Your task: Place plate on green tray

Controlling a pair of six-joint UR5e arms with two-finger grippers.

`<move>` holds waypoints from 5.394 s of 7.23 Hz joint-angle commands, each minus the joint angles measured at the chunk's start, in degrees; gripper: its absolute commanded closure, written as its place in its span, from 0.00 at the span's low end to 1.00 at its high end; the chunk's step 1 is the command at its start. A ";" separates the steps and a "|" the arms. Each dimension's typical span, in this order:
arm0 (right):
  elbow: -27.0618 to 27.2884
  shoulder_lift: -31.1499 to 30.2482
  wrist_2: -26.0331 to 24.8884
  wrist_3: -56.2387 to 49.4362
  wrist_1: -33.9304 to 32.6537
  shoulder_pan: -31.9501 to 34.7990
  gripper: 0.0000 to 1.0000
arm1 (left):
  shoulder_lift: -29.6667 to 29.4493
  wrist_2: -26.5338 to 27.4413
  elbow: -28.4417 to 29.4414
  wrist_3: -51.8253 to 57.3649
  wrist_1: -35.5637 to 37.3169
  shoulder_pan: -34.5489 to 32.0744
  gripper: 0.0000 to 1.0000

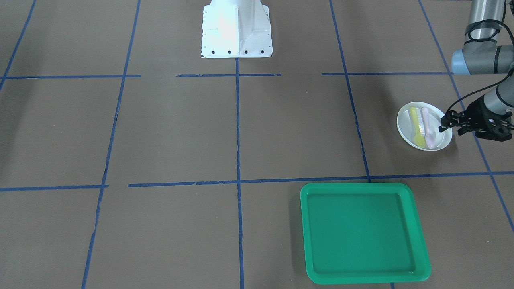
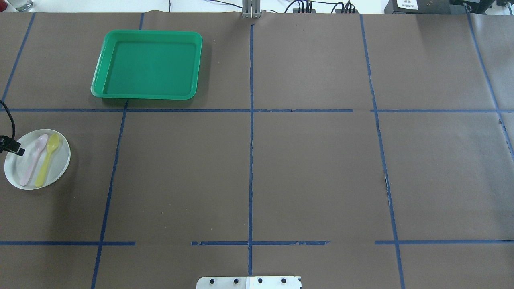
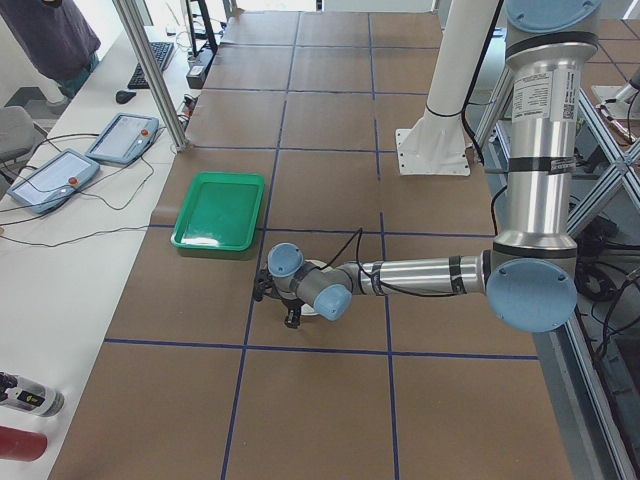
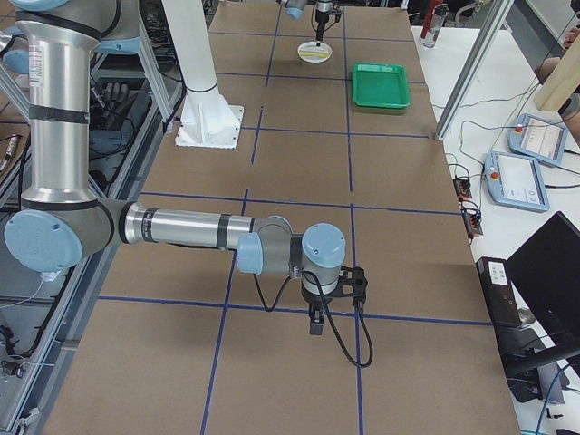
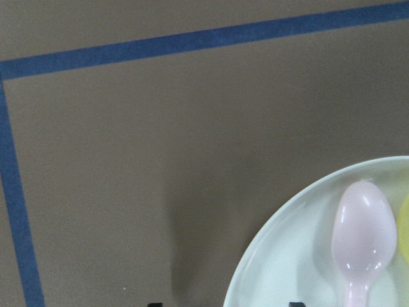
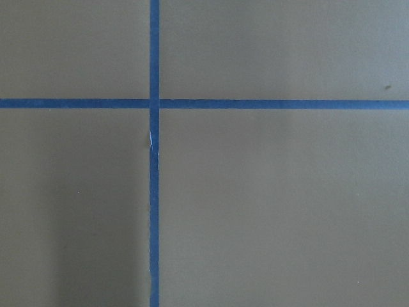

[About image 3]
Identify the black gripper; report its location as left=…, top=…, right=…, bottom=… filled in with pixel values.
left=282, top=298, right=303, bottom=328

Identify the white round plate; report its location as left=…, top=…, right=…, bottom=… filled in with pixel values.
left=297, top=260, right=329, bottom=316

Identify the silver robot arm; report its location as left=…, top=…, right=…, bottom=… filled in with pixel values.
left=253, top=1, right=600, bottom=332

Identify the green plastic tray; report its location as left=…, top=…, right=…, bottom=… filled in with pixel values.
left=171, top=172, right=265, bottom=252

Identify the far blue teach pendant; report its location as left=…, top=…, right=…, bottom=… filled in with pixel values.
left=86, top=113, right=159, bottom=166

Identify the blue teach pendant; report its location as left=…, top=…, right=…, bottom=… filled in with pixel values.
left=86, top=113, right=159, bottom=166
left=8, top=149, right=100, bottom=214

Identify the black power strip box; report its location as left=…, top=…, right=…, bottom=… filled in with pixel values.
left=186, top=49, right=214, bottom=90

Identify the near blue teach pendant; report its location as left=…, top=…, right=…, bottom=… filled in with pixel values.
left=8, top=149, right=100, bottom=214

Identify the black computer mouse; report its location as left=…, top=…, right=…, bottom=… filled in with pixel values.
left=115, top=89, right=137, bottom=105

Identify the black keyboard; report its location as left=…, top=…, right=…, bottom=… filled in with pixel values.
left=127, top=41, right=176, bottom=90

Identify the red bottle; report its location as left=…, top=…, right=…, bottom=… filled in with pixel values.
left=1, top=426, right=48, bottom=462

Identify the grey office chair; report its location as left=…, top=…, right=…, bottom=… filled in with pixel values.
left=1, top=106, right=36, bottom=163

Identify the person in dark shirt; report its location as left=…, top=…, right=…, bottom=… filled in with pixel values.
left=1, top=0, right=101, bottom=100

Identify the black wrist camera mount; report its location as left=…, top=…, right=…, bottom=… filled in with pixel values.
left=252, top=268, right=277, bottom=302

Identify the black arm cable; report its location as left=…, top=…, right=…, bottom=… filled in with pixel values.
left=319, top=184, right=511, bottom=296

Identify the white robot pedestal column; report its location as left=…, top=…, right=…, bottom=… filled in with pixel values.
left=396, top=0, right=502, bottom=176

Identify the aluminium frame post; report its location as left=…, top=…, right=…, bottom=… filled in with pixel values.
left=113, top=0, right=189, bottom=152

